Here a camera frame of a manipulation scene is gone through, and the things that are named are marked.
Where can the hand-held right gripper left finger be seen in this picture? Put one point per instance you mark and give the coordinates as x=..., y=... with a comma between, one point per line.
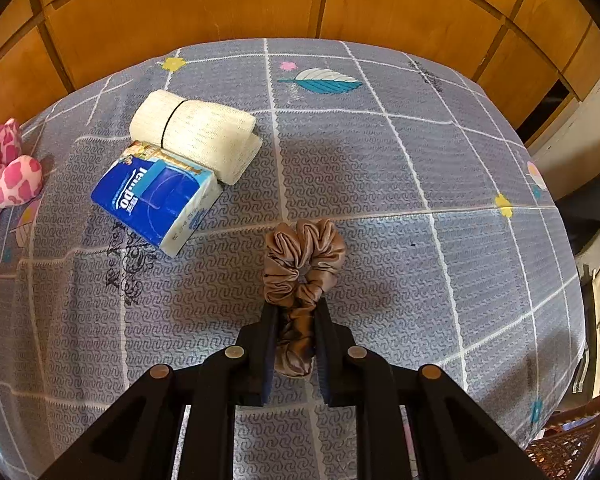
x=270, y=345

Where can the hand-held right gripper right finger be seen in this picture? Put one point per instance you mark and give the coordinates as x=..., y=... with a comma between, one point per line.
x=325, y=350

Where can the brown satin scrunchie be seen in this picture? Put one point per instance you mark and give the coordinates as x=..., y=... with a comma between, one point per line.
x=302, y=265

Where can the blue tissue pack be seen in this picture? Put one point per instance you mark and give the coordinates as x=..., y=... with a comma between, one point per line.
x=150, y=200

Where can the white towel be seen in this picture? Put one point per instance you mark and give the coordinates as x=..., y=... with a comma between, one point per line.
x=200, y=127

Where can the grey checked bed sheet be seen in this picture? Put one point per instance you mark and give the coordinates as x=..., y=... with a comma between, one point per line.
x=405, y=260

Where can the brown mesh basket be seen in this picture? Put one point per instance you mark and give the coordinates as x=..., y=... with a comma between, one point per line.
x=565, y=447

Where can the pink spotted plush toy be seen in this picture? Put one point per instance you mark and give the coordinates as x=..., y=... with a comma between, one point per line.
x=10, y=180

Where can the white cabinet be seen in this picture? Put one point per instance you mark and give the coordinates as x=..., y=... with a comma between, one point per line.
x=580, y=130

